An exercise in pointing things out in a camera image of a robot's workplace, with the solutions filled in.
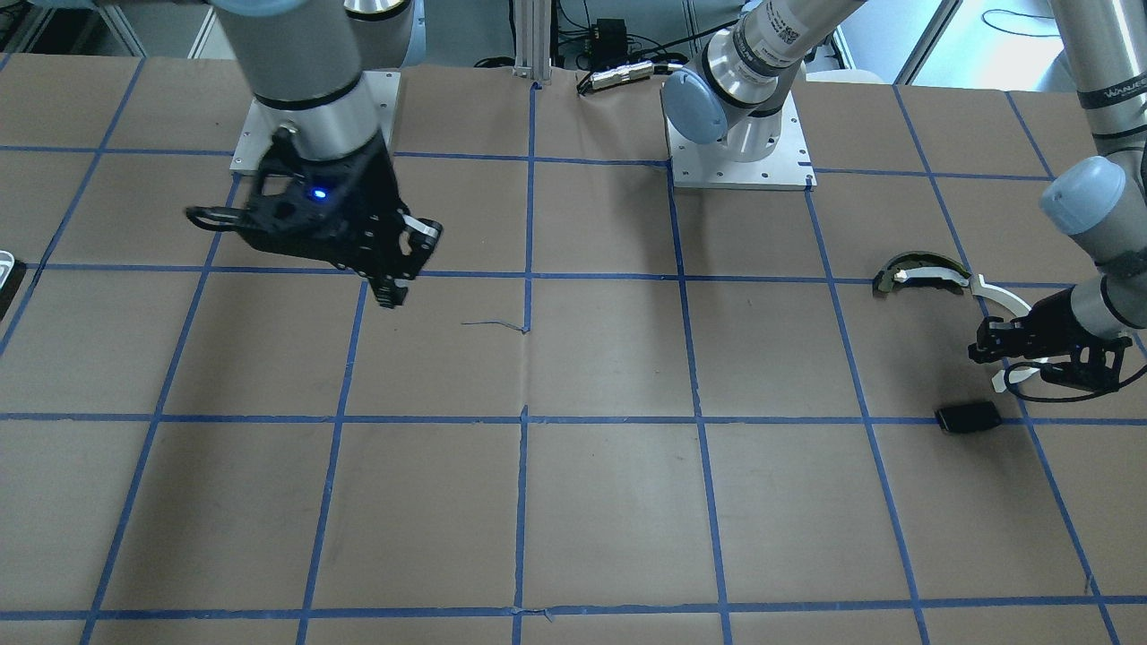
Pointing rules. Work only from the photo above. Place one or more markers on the white curved plastic bracket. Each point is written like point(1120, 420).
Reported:
point(1011, 303)

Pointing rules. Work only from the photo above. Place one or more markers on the small black plastic block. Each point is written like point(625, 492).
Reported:
point(968, 418)

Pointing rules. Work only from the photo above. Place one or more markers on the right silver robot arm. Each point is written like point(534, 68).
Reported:
point(302, 62)

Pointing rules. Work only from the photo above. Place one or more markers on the brown paper table cover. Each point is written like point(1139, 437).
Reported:
point(611, 410)

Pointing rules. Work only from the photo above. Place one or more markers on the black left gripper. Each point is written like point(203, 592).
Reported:
point(1056, 321)

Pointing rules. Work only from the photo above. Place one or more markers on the aluminium frame post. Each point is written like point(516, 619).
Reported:
point(532, 40)

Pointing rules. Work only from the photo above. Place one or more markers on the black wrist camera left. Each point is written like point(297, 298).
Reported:
point(1096, 370)

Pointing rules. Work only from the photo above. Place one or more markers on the silver ribbed metal tray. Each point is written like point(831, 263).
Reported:
point(13, 272)

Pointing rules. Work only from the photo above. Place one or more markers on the olive curved brake shoe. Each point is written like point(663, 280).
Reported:
point(920, 270)

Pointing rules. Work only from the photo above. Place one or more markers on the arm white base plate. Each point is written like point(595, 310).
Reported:
point(760, 152)

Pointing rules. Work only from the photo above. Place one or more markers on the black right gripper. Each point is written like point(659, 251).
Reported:
point(369, 202)

